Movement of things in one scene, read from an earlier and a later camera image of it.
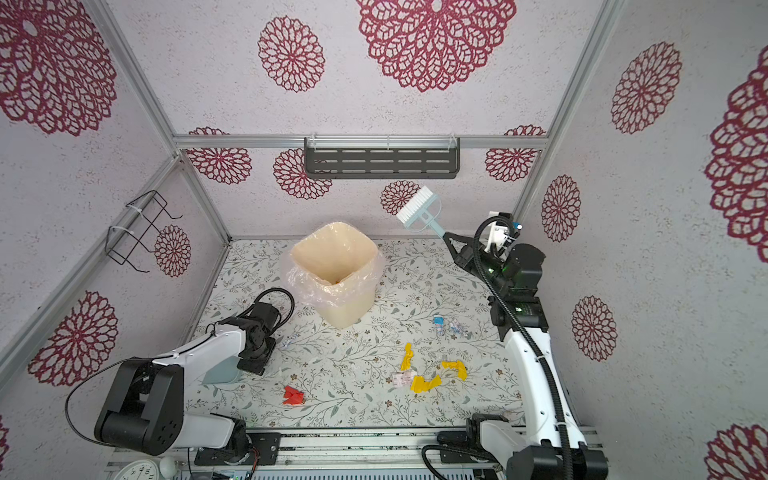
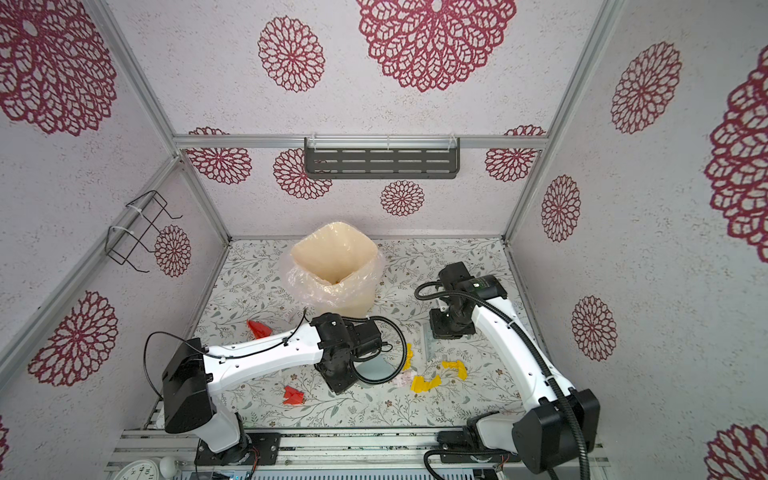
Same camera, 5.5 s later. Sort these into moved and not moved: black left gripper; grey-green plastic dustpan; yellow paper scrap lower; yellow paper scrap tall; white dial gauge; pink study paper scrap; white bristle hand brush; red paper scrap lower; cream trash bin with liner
Moved: white bristle hand brush; grey-green plastic dustpan; black left gripper
Not moved: yellow paper scrap lower; red paper scrap lower; white dial gauge; pink study paper scrap; yellow paper scrap tall; cream trash bin with liner
